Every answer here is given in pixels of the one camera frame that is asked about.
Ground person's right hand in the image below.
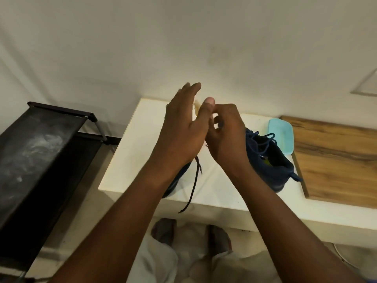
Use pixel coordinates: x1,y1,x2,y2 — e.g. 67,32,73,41
205,103,256,178

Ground person's left hand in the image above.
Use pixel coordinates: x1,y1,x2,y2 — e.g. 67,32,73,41
150,82,216,181

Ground beige cleaning cloth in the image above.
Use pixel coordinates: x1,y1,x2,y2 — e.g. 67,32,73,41
193,98,204,121

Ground black shoe rack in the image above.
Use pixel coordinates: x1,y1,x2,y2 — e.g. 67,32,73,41
0,101,121,280

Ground person's left forearm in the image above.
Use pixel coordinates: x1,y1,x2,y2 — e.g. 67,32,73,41
51,162,178,283

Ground person's right forearm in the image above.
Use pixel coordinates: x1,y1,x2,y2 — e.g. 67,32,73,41
234,169,364,283

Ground person's left foot grey sock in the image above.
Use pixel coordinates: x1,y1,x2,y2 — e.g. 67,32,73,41
150,218,178,246

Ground person's foot grey sock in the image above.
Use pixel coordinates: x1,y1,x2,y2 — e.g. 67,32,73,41
207,224,233,257
150,218,178,246

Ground person's right foot grey sock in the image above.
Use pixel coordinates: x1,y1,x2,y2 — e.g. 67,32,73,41
207,224,233,257

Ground light blue plastic container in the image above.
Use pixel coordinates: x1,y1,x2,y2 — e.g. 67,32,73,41
267,118,295,156

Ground brown wooden board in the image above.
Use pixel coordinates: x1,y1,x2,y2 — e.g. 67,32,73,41
280,116,377,209

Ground white shorts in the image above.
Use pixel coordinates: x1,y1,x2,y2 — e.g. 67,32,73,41
126,234,286,283

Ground white wall switch plate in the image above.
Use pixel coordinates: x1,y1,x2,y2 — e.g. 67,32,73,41
350,69,377,97

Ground white floor cable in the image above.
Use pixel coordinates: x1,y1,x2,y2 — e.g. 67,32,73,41
332,243,361,272

